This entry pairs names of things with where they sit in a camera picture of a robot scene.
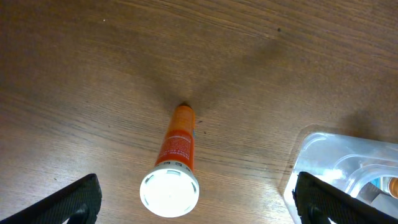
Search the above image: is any clear plastic container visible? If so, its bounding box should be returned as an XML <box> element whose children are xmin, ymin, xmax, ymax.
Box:
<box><xmin>283</xmin><ymin>132</ymin><xmax>397</xmax><ymax>223</ymax></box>

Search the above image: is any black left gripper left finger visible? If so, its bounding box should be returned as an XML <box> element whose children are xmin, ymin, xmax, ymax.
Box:
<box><xmin>1</xmin><ymin>174</ymin><xmax>102</xmax><ymax>223</ymax></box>

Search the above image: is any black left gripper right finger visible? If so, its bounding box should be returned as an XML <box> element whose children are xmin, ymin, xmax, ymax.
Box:
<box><xmin>292</xmin><ymin>172</ymin><xmax>397</xmax><ymax>224</ymax></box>

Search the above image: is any gold lid small jar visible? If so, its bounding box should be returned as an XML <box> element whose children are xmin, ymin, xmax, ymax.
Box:
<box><xmin>370</xmin><ymin>176</ymin><xmax>397</xmax><ymax>198</ymax></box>

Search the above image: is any orange Redoxon tablet tube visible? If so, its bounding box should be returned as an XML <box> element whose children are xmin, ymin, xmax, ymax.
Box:
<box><xmin>139</xmin><ymin>103</ymin><xmax>200</xmax><ymax>218</ymax></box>

